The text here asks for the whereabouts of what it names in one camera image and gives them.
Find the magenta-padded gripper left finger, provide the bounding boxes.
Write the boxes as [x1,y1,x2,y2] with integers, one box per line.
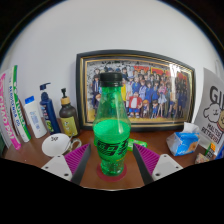
[41,143,93,186]

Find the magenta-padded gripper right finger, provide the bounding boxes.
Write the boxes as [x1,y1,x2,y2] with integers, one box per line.
[132,143,184,186]

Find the green plastic drink bottle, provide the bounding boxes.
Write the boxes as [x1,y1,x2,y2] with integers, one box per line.
[92,72,132,177]

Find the small green packet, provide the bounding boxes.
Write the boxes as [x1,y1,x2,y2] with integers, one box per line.
[127,137,148,150]

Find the white floral patterned mug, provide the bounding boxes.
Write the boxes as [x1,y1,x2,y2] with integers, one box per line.
[41,132,83,158]

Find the blue tissue pack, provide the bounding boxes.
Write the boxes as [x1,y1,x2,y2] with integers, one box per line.
[165,121,201,157]

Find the brown pump bottle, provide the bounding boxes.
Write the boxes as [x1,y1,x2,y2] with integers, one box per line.
[58,87,81,138]

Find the dark blue pump bottle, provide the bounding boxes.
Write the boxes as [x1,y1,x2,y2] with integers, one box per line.
[39,82,62,135]

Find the small brown wrapped packet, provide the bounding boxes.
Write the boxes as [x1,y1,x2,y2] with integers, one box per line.
[194,152,211,165]

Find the white bottle with blue cap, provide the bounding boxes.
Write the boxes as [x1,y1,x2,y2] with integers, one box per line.
[23,95,49,139]

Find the black framed group picture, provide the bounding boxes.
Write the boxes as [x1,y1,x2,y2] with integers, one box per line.
[75,49,196,132]

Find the green and white toothpaste box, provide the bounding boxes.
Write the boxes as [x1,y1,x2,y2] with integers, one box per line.
[7,64,32,143]

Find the white printed paper bag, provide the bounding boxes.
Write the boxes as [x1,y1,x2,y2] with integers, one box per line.
[193,67,224,158]

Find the pink toothpaste box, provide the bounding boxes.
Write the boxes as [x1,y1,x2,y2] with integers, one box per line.
[0,72,22,151]

